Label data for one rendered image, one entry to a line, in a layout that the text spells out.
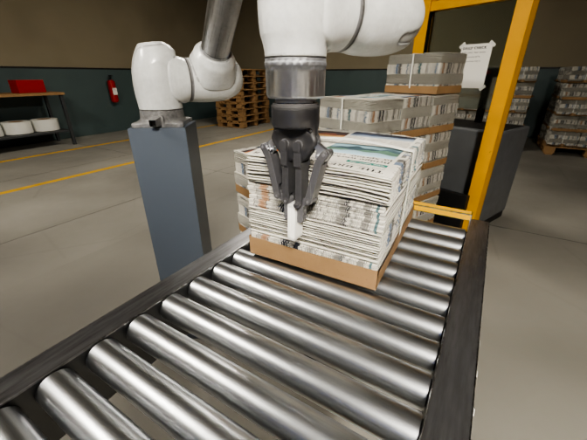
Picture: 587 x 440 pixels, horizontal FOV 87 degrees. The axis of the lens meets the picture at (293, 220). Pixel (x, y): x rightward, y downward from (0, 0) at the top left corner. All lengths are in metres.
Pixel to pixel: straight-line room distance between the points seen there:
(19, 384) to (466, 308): 0.68
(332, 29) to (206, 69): 0.82
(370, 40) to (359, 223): 0.29
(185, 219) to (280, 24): 0.99
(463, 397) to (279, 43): 0.51
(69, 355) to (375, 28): 0.65
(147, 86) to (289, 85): 0.85
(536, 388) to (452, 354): 1.23
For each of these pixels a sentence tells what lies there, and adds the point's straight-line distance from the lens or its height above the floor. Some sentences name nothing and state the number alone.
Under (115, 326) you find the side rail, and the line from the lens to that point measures 0.61.
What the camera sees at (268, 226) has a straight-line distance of 0.66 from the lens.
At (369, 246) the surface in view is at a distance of 0.58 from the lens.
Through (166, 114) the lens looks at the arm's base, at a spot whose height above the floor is 1.04.
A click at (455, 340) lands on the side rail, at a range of 0.57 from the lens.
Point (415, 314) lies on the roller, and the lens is 0.59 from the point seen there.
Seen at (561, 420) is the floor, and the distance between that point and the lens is 1.71.
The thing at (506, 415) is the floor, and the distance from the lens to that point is 1.61.
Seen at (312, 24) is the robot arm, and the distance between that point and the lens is 0.47.
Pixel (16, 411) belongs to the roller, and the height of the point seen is 0.79.
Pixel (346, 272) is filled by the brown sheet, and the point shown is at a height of 0.83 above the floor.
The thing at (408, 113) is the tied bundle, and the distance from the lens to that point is 1.96.
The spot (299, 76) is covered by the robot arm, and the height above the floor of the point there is 1.17.
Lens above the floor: 1.17
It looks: 25 degrees down
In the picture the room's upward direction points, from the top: straight up
